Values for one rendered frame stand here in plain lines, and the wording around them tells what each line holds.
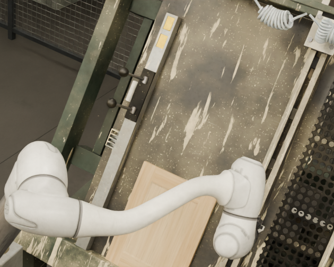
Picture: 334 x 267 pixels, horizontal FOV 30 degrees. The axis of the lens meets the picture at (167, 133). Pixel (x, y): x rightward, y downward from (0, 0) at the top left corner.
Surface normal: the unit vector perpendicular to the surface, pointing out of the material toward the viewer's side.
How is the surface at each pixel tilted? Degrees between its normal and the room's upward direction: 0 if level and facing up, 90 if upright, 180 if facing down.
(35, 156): 14
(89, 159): 60
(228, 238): 54
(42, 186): 9
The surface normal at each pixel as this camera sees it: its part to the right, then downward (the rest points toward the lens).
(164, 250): -0.35, -0.03
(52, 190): 0.38, -0.69
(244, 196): 0.18, 0.11
